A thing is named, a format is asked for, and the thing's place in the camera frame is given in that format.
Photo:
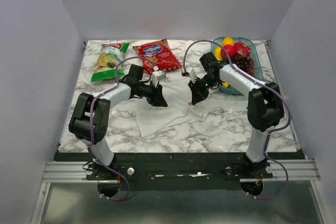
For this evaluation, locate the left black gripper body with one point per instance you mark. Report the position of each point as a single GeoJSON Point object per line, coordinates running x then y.
{"type": "Point", "coordinates": [149, 92]}

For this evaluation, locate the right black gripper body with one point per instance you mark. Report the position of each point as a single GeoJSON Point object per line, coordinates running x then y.
{"type": "Point", "coordinates": [201, 86]}

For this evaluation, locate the white garment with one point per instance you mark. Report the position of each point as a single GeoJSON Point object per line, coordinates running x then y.
{"type": "Point", "coordinates": [151, 119]}

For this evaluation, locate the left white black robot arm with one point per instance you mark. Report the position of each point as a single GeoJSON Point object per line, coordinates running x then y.
{"type": "Point", "coordinates": [89, 120]}

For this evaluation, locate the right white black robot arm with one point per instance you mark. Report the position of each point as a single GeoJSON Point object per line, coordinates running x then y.
{"type": "Point", "coordinates": [264, 109]}

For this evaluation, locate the green apple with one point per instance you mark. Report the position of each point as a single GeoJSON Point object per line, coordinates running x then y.
{"type": "Point", "coordinates": [232, 86]}

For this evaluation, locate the red snack bag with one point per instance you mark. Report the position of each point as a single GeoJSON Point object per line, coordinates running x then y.
{"type": "Point", "coordinates": [159, 53]}

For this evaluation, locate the yellow lemon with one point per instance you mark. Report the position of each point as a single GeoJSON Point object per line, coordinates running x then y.
{"type": "Point", "coordinates": [218, 53]}

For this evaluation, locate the red apple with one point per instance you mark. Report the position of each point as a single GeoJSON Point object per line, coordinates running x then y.
{"type": "Point", "coordinates": [228, 49]}

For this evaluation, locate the dark grape bunch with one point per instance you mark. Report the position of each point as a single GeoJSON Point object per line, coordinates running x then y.
{"type": "Point", "coordinates": [246, 64]}

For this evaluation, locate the orange fruit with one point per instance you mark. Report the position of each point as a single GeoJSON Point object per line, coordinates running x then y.
{"type": "Point", "coordinates": [228, 41]}

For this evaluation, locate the pink dragon fruit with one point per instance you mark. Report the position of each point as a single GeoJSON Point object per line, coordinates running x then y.
{"type": "Point", "coordinates": [242, 50]}

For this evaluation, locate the green chips bag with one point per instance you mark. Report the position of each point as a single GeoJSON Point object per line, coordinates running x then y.
{"type": "Point", "coordinates": [110, 56]}

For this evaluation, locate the teal plastic fruit basket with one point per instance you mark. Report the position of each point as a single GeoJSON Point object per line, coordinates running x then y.
{"type": "Point", "coordinates": [253, 54]}

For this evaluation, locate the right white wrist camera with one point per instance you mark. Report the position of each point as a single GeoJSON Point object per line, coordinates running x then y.
{"type": "Point", "coordinates": [189, 72]}

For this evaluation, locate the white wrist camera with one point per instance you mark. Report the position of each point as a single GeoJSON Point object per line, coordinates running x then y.
{"type": "Point", "coordinates": [189, 72]}
{"type": "Point", "coordinates": [157, 76]}

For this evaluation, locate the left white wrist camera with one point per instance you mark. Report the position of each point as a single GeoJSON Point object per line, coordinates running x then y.
{"type": "Point", "coordinates": [157, 76]}

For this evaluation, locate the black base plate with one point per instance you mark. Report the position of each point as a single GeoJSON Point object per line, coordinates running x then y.
{"type": "Point", "coordinates": [178, 171]}

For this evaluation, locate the aluminium rail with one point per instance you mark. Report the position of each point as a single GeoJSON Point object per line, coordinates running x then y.
{"type": "Point", "coordinates": [72, 172]}

